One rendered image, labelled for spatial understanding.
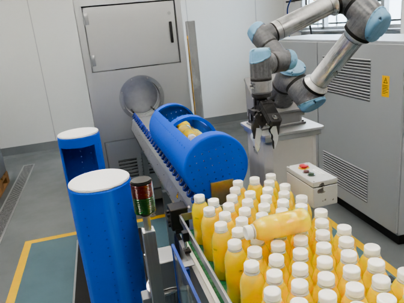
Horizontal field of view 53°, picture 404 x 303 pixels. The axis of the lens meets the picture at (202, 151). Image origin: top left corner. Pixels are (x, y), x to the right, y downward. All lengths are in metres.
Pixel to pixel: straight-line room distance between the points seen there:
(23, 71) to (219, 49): 3.05
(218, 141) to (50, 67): 5.18
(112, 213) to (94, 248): 0.19
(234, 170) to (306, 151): 0.46
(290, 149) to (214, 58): 5.00
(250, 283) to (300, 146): 1.09
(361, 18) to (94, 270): 1.54
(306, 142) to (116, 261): 1.05
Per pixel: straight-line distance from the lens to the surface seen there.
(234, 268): 1.17
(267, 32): 1.58
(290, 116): 2.06
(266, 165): 2.01
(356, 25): 1.70
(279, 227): 1.14
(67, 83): 6.67
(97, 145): 2.91
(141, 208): 1.19
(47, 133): 6.82
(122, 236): 1.92
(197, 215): 1.47
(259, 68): 1.44
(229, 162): 1.72
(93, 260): 1.98
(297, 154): 2.04
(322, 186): 1.52
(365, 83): 3.28
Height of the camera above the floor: 1.66
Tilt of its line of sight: 17 degrees down
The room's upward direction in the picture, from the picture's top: 6 degrees counter-clockwise
